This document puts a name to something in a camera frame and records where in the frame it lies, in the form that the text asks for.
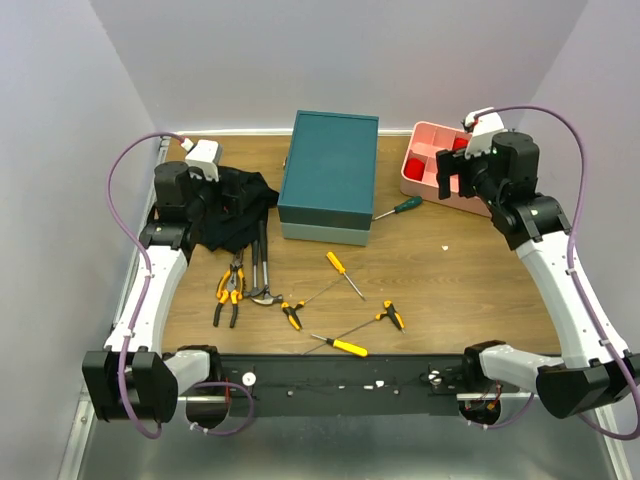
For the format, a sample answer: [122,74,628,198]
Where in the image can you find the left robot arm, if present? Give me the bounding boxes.
[82,160,222,424]

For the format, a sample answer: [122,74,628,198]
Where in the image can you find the aluminium frame rail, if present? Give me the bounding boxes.
[57,132,634,480]

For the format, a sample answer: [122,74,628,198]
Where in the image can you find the pink compartment tray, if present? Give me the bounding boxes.
[400,121,490,217]

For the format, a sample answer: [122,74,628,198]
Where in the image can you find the red roll left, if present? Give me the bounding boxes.
[403,158,425,181]

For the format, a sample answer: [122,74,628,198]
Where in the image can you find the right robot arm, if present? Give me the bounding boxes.
[436,131,639,419]

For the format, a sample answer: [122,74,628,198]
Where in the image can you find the black cloth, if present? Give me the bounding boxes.
[200,166,279,253]

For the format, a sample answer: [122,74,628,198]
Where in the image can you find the needle nose pliers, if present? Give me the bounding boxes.
[216,250,244,304]

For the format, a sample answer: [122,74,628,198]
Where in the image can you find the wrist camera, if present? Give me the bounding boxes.
[463,107,505,160]
[180,138,223,182]

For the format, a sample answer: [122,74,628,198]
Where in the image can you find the red roll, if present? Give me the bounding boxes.
[452,138,468,150]
[403,158,425,181]

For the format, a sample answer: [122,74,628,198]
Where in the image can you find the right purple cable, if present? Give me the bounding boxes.
[468,104,640,441]

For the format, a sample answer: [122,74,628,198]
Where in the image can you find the teal drawer cabinet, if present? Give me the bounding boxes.
[277,110,379,246]

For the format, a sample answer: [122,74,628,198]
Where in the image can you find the combination pliers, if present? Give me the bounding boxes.
[213,288,243,330]

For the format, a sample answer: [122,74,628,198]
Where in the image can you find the green handled screwdriver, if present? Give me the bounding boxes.
[373,196,423,221]

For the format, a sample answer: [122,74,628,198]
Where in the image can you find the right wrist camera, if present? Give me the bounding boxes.
[463,107,505,160]

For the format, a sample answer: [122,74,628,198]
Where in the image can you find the yellow black screwdriver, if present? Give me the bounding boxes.
[312,334,369,358]

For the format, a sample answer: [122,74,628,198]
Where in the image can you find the red roll middle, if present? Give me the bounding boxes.
[452,138,468,150]

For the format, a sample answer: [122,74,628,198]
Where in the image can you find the claw hammer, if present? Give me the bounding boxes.
[250,220,283,306]

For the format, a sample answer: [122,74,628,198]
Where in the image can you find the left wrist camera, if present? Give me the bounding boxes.
[180,138,223,182]

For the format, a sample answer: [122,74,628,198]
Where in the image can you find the slim orange screwdriver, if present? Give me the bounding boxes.
[326,251,366,301]

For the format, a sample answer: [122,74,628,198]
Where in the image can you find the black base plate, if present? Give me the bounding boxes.
[210,353,496,417]

